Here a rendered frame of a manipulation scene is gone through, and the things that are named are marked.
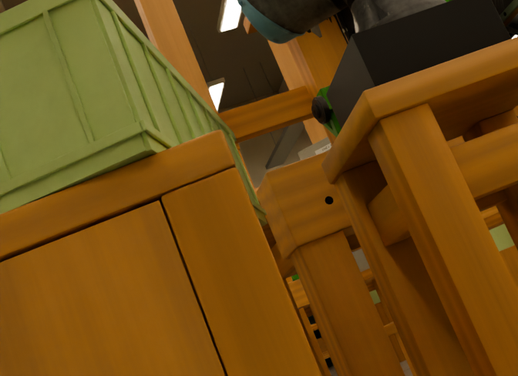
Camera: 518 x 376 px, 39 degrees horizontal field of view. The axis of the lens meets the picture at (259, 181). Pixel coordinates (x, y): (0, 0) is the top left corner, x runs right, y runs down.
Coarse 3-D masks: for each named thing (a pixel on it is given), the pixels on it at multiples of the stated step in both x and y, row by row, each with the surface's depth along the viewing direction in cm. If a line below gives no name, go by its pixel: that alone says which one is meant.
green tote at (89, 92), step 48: (48, 0) 63; (96, 0) 64; (0, 48) 64; (48, 48) 63; (96, 48) 62; (144, 48) 76; (0, 96) 63; (48, 96) 62; (96, 96) 62; (144, 96) 66; (192, 96) 96; (0, 144) 62; (48, 144) 62; (96, 144) 60; (144, 144) 60; (0, 192) 61; (48, 192) 61
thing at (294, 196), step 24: (456, 144) 140; (288, 168) 134; (312, 168) 135; (264, 192) 139; (288, 192) 133; (312, 192) 133; (336, 192) 134; (288, 216) 131; (312, 216) 132; (336, 216) 133; (288, 240) 134; (312, 240) 131
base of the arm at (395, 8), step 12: (348, 0) 111; (360, 0) 108; (372, 0) 106; (384, 0) 105; (396, 0) 104; (408, 0) 104; (420, 0) 104; (432, 0) 104; (444, 0) 107; (360, 12) 108; (372, 12) 107; (384, 12) 105; (396, 12) 103; (408, 12) 103; (360, 24) 108; (372, 24) 107
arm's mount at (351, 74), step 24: (456, 0) 101; (480, 0) 101; (384, 24) 99; (408, 24) 99; (432, 24) 100; (456, 24) 100; (480, 24) 100; (360, 48) 98; (384, 48) 98; (408, 48) 99; (432, 48) 99; (456, 48) 99; (480, 48) 99; (336, 72) 110; (360, 72) 100; (384, 72) 97; (408, 72) 98; (336, 96) 114
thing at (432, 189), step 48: (384, 144) 91; (432, 144) 89; (480, 144) 91; (384, 192) 101; (432, 192) 88; (480, 192) 90; (384, 240) 109; (432, 240) 86; (480, 240) 86; (384, 288) 112; (432, 288) 109; (480, 288) 85; (432, 336) 107; (480, 336) 84
